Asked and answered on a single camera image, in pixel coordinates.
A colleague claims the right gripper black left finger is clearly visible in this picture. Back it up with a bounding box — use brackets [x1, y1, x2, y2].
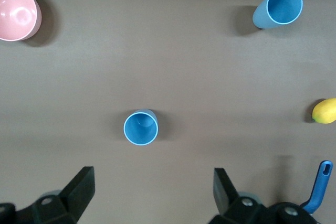
[0, 166, 96, 224]

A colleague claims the yellow lemon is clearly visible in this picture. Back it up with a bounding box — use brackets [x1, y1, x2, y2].
[311, 98, 336, 124]

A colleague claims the blue plastic cup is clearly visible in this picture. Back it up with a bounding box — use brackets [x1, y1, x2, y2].
[252, 0, 304, 30]
[123, 108, 159, 146]

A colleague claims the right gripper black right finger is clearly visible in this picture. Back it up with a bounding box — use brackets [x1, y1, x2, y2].
[207, 167, 321, 224]

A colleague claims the pink bowl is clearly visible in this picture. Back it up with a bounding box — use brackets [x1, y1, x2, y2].
[0, 0, 43, 42]

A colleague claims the black pot with blue handle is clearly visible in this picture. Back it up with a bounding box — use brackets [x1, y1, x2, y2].
[299, 160, 333, 214]

